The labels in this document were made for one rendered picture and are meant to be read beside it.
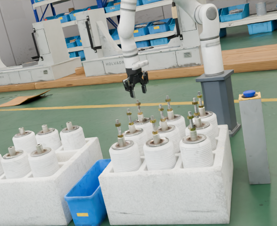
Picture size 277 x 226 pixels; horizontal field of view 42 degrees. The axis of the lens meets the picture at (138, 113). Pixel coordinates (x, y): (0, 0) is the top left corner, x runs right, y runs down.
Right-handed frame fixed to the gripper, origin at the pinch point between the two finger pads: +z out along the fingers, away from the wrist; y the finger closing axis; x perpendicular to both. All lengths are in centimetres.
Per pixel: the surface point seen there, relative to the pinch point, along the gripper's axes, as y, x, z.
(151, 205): 42, 58, 11
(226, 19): -360, -251, 60
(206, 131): 17, 61, -5
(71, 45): -234, -570, 88
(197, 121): 17, 57, -7
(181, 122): 13.8, 44.6, -2.0
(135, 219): 47, 54, 16
